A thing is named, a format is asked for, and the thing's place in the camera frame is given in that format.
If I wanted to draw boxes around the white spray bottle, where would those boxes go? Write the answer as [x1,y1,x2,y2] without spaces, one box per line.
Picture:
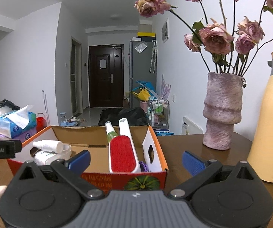
[33,139,64,154]

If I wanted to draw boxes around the green spray bottle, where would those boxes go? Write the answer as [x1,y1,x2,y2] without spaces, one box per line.
[105,121,118,144]

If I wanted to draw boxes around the red white lint brush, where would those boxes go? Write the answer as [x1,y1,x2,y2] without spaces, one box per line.
[108,118,141,173]

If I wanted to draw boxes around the purple plastic bottle cap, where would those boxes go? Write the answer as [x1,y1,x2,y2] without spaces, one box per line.
[139,161,150,172]

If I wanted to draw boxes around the blue tissue pack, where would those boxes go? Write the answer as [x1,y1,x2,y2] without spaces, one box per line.
[0,105,37,139]

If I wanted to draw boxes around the purple tissue pack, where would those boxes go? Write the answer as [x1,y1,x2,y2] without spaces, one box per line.
[0,127,37,142]

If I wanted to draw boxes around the white jar in box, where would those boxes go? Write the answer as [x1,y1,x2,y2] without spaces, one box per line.
[34,144,71,166]

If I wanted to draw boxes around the red cardboard pumpkin box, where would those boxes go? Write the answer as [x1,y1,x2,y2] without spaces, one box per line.
[7,126,168,192]

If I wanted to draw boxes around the black item on stack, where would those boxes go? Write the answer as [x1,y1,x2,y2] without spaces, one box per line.
[0,99,20,113]

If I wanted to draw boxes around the pink textured ceramic vase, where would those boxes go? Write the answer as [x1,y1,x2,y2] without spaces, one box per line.
[202,72,243,151]

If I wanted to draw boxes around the dark wooden door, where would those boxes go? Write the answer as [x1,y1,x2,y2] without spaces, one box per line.
[89,44,124,108]

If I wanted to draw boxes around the grey refrigerator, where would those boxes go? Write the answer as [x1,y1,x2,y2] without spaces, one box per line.
[129,41,157,108]

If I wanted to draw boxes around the dried pink rose bouquet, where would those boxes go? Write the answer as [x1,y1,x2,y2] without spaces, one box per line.
[134,0,273,77]

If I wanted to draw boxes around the wire rack with bottles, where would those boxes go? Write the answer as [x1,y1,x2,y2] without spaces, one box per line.
[147,98,170,129]

